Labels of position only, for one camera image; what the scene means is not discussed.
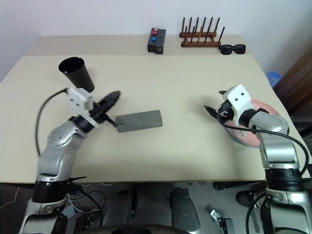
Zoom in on pink round plate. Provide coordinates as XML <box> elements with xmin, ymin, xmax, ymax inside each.
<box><xmin>222</xmin><ymin>98</ymin><xmax>281</xmax><ymax>148</ymax></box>

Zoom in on black sunglasses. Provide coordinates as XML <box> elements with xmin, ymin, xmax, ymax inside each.
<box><xmin>219</xmin><ymin>44</ymin><xmax>246</xmax><ymax>57</ymax></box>

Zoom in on black plastic cup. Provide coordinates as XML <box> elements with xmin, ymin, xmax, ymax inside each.
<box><xmin>58</xmin><ymin>56</ymin><xmax>96</xmax><ymax>94</ymax></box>

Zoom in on small black floor box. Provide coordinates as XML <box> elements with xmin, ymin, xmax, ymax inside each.
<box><xmin>75</xmin><ymin>210</ymin><xmax>103</xmax><ymax>233</ymax></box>

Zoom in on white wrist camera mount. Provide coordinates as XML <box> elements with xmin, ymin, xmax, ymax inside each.
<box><xmin>226</xmin><ymin>84</ymin><xmax>254</xmax><ymax>123</ymax></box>
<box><xmin>66</xmin><ymin>88</ymin><xmax>100</xmax><ymax>129</ymax></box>

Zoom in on wooden peg dish rack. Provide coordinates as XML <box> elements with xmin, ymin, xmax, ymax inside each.
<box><xmin>179</xmin><ymin>16</ymin><xmax>226</xmax><ymax>48</ymax></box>

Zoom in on black box with buttons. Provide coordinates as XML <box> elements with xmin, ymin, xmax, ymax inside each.
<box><xmin>147</xmin><ymin>27</ymin><xmax>159</xmax><ymax>53</ymax></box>

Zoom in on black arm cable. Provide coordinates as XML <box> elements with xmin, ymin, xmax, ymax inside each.
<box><xmin>35</xmin><ymin>87</ymin><xmax>69</xmax><ymax>156</ymax></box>
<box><xmin>218</xmin><ymin>116</ymin><xmax>310</xmax><ymax>177</ymax></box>

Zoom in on black shoe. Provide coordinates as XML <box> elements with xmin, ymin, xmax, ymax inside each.
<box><xmin>235</xmin><ymin>190</ymin><xmax>257</xmax><ymax>208</ymax></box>

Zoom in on grey glasses case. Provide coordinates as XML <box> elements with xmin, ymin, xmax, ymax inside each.
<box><xmin>115</xmin><ymin>109</ymin><xmax>164</xmax><ymax>134</ymax></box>

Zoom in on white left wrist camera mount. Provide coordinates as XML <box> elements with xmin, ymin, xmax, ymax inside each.
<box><xmin>66</xmin><ymin>88</ymin><xmax>100</xmax><ymax>129</ymax></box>

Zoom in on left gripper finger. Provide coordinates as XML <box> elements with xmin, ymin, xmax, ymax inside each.
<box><xmin>105</xmin><ymin>116</ymin><xmax>119</xmax><ymax>128</ymax></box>
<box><xmin>98</xmin><ymin>90</ymin><xmax>122</xmax><ymax>114</ymax></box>

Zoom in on black floor cable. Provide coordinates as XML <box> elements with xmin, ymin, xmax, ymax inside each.
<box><xmin>65</xmin><ymin>182</ymin><xmax>108</xmax><ymax>213</ymax></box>

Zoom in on dark wooden cabinet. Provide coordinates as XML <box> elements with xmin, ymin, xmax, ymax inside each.
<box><xmin>272</xmin><ymin>47</ymin><xmax>312</xmax><ymax>139</ymax></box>

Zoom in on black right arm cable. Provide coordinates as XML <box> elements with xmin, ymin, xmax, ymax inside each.
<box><xmin>218</xmin><ymin>116</ymin><xmax>310</xmax><ymax>177</ymax></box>

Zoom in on thin white wire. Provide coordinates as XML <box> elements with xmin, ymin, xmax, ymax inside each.
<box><xmin>0</xmin><ymin>187</ymin><xmax>101</xmax><ymax>213</ymax></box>

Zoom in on dark rounded shape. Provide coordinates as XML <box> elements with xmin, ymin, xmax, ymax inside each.
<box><xmin>102</xmin><ymin>187</ymin><xmax>137</xmax><ymax>227</ymax></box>
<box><xmin>169</xmin><ymin>186</ymin><xmax>201</xmax><ymax>230</ymax></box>

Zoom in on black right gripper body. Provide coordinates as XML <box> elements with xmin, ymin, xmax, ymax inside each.
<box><xmin>217</xmin><ymin>99</ymin><xmax>235</xmax><ymax>120</ymax></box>

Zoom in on plain black box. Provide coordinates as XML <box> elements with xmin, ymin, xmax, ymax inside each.
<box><xmin>154</xmin><ymin>29</ymin><xmax>167</xmax><ymax>55</ymax></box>

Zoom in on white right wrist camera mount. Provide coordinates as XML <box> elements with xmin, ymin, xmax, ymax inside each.
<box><xmin>226</xmin><ymin>84</ymin><xmax>254</xmax><ymax>123</ymax></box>

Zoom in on metal clamp on floor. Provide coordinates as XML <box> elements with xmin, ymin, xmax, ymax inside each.
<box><xmin>209</xmin><ymin>209</ymin><xmax>235</xmax><ymax>233</ymax></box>

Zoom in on blue bottle cap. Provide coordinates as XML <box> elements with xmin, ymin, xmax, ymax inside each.
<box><xmin>267</xmin><ymin>70</ymin><xmax>282</xmax><ymax>89</ymax></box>

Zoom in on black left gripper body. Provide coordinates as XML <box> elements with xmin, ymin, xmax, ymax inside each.
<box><xmin>88</xmin><ymin>103</ymin><xmax>110</xmax><ymax>125</ymax></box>

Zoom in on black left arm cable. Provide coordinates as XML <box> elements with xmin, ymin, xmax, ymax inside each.
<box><xmin>35</xmin><ymin>87</ymin><xmax>69</xmax><ymax>156</ymax></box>

